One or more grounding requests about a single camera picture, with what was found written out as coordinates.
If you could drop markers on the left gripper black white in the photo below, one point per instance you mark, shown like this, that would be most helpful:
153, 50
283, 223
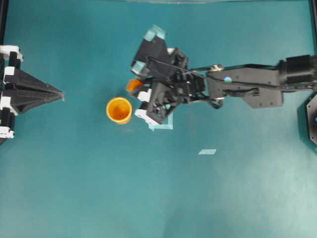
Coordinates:
19, 91

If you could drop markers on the black frame rail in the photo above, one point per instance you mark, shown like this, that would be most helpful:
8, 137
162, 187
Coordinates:
313, 13
3, 16

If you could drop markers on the teal tape strip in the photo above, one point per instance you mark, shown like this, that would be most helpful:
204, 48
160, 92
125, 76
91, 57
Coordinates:
207, 152

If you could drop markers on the orange plastic cup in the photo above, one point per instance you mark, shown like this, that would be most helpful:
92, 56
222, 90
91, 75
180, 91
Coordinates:
119, 110

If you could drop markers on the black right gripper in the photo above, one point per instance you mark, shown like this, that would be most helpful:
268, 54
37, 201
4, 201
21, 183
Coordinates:
172, 84

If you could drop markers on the black right frame rail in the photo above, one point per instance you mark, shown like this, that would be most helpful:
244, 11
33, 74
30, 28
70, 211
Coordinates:
313, 13

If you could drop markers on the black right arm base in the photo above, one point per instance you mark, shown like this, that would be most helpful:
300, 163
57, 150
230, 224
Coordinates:
307, 122

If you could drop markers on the orange block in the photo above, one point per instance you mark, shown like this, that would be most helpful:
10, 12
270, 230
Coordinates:
134, 84

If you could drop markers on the teal tape corner marker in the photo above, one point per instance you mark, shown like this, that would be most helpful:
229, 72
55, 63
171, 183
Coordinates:
167, 126

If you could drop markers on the black left frame rail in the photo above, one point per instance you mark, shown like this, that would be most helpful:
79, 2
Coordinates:
3, 16

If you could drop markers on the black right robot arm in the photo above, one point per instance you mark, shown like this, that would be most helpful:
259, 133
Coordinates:
260, 86

